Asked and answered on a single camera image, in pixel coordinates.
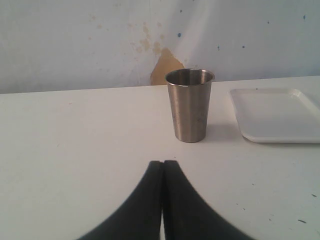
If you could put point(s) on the stainless steel cup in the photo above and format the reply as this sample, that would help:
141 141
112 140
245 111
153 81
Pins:
189 92

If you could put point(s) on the white rectangular tray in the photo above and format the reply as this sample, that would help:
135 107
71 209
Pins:
276 115

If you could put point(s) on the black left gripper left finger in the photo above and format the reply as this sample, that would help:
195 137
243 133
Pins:
139 217

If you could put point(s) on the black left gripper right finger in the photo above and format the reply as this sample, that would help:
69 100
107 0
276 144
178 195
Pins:
186 215

